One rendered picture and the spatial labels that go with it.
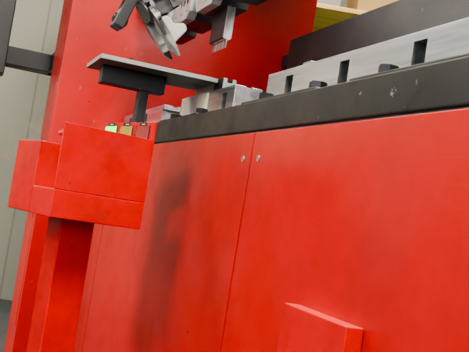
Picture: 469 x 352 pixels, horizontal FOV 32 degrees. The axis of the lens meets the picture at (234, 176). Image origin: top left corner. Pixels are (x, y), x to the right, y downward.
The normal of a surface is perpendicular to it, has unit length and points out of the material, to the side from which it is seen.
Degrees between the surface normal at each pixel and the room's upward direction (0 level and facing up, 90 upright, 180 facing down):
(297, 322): 90
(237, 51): 90
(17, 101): 90
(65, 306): 90
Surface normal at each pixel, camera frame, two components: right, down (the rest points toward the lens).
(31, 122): 0.12, -0.03
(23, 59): 0.34, 0.01
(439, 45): -0.93, -0.16
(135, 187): 0.56, 0.05
